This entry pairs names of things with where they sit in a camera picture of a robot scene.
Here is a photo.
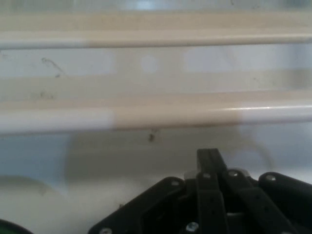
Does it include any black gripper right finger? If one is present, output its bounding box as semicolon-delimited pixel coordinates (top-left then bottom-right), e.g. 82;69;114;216
207;148;312;234

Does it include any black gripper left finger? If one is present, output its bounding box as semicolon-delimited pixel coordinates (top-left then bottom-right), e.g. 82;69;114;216
87;148;230;234

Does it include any dark green plate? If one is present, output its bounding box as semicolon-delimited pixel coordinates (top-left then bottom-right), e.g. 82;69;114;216
0;218;34;234

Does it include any white oven door handle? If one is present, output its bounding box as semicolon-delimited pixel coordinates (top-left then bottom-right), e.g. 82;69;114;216
0;90;312;135

